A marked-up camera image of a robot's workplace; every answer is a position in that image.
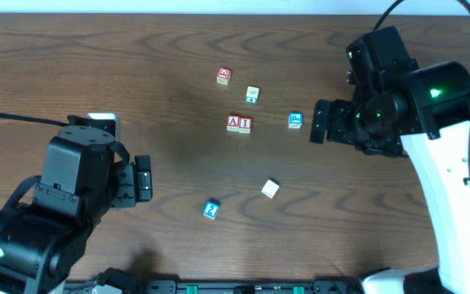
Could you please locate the plain wooden ball block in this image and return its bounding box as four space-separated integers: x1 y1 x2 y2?
261 178 280 198

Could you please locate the red letter A block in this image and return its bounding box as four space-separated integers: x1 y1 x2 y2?
226 115 240 132

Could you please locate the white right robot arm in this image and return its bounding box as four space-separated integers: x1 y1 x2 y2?
310 27 470 293

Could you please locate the red number 3 block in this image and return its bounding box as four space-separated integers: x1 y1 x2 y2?
216 67 232 85

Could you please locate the blue number 2 block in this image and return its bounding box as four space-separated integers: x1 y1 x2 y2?
202 199 220 220

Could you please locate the green number 4 block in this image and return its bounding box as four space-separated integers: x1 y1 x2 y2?
246 86 260 104

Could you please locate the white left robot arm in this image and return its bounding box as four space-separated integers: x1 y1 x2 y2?
0 113 153 293

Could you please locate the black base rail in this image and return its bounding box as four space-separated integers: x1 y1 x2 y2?
62 268 363 294

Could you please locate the blue letter P block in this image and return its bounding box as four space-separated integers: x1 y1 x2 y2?
288 113 304 129

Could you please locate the red letter I block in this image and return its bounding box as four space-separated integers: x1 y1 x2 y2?
238 117 252 134

